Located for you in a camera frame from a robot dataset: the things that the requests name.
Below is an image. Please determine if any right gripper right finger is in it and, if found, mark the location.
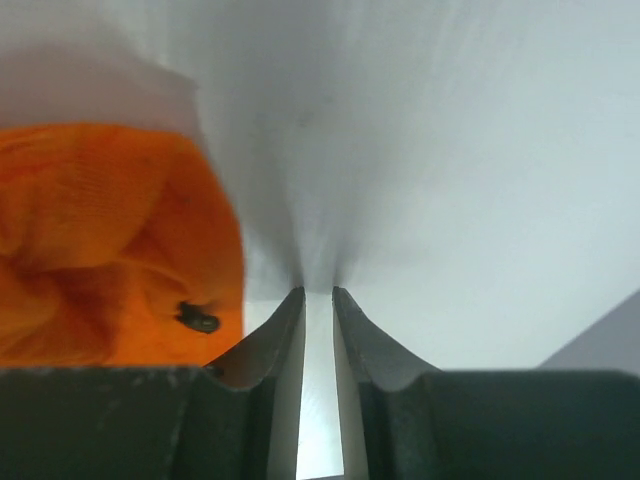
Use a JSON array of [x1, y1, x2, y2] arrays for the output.
[[332, 286, 439, 479]]

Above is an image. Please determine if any orange t shirt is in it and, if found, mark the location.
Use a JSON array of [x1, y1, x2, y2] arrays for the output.
[[1, 123, 245, 367]]

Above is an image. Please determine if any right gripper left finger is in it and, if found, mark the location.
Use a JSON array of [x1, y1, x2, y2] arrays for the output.
[[199, 287, 306, 479]]

